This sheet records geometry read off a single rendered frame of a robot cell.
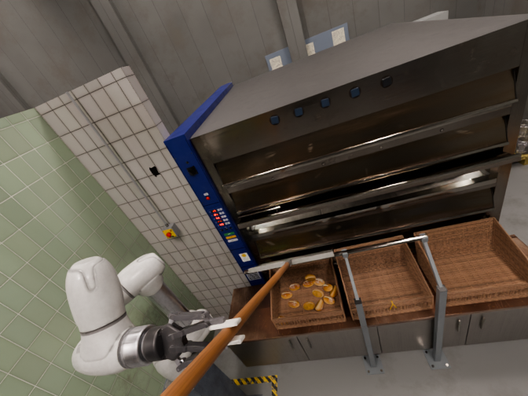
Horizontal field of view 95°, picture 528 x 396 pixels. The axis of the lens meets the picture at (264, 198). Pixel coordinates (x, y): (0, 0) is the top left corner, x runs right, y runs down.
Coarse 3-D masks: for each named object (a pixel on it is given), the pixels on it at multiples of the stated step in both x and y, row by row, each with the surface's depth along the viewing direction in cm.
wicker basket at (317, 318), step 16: (272, 272) 219; (288, 272) 219; (304, 272) 216; (320, 272) 214; (272, 288) 206; (288, 288) 220; (304, 288) 215; (320, 288) 210; (272, 304) 195; (336, 304) 194; (272, 320) 187; (288, 320) 186; (304, 320) 192; (320, 320) 183; (336, 320) 181
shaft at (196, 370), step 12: (288, 264) 140; (276, 276) 106; (264, 288) 86; (252, 300) 73; (240, 312) 63; (252, 312) 68; (240, 324) 59; (216, 336) 50; (228, 336) 52; (204, 348) 46; (216, 348) 46; (204, 360) 42; (192, 372) 38; (204, 372) 41; (180, 384) 35; (192, 384) 37
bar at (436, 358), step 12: (396, 240) 152; (408, 240) 150; (420, 240) 149; (336, 252) 161; (348, 252) 158; (348, 264) 159; (432, 264) 146; (444, 288) 141; (360, 300) 153; (444, 300) 145; (360, 312) 157; (444, 312) 152; (372, 360) 194; (432, 360) 191; (444, 360) 189; (372, 372) 198; (384, 372) 195
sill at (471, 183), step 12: (468, 180) 171; (480, 180) 167; (492, 180) 165; (420, 192) 177; (432, 192) 173; (444, 192) 172; (372, 204) 184; (384, 204) 180; (396, 204) 180; (324, 216) 192; (336, 216) 189; (348, 216) 188; (264, 228) 207; (276, 228) 201; (288, 228) 198
